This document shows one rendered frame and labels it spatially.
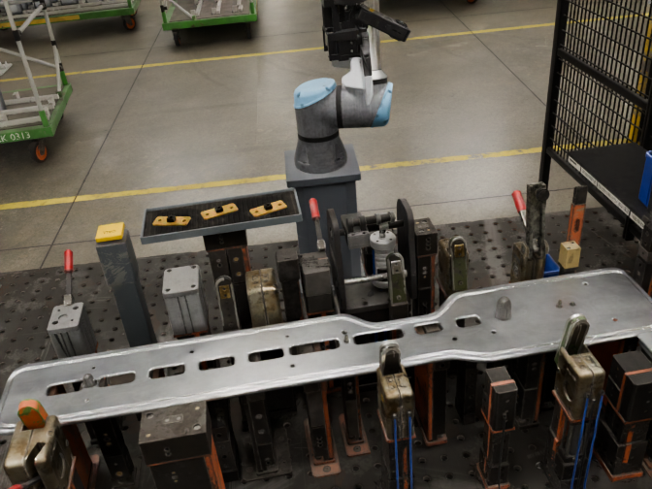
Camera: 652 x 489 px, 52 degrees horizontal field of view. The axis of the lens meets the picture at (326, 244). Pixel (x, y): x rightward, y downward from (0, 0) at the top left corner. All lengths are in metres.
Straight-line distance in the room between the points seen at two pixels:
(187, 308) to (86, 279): 0.92
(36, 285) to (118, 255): 0.82
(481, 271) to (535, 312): 0.66
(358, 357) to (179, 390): 0.36
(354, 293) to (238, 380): 0.39
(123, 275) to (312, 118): 0.63
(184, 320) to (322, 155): 0.63
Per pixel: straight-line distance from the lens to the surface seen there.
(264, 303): 1.50
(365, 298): 1.57
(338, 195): 1.86
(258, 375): 1.36
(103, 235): 1.61
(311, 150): 1.84
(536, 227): 1.57
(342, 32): 1.33
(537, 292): 1.55
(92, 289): 2.29
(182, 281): 1.46
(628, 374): 1.42
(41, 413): 1.31
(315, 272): 1.48
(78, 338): 1.54
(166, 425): 1.27
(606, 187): 1.95
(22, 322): 2.25
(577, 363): 1.32
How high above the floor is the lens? 1.92
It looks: 32 degrees down
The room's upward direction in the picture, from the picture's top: 5 degrees counter-clockwise
